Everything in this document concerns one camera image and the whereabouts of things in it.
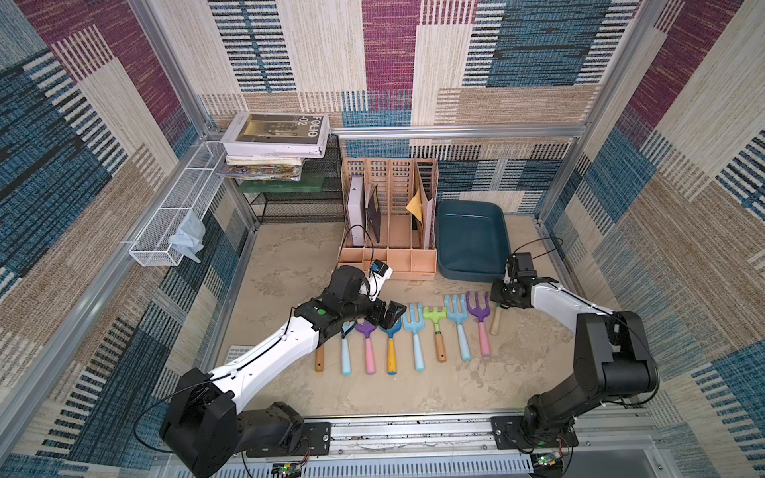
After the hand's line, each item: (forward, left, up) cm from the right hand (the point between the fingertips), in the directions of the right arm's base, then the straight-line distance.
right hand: (499, 289), depth 96 cm
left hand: (-10, +34, +13) cm, 38 cm away
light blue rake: (-8, +13, -4) cm, 16 cm away
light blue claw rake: (-19, +47, -2) cm, 51 cm away
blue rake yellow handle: (-20, +34, -2) cm, 40 cm away
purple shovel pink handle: (-6, +6, -3) cm, 10 cm away
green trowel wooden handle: (-7, +20, -3) cm, 21 cm away
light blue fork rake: (-11, +27, -4) cm, 29 cm away
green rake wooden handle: (-20, +55, -2) cm, 58 cm away
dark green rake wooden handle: (-10, +3, -2) cm, 11 cm away
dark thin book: (+30, +40, +6) cm, 50 cm away
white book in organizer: (+20, +45, +16) cm, 52 cm away
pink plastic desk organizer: (+35, +34, +1) cm, 49 cm away
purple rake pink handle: (-19, +40, +15) cm, 47 cm away
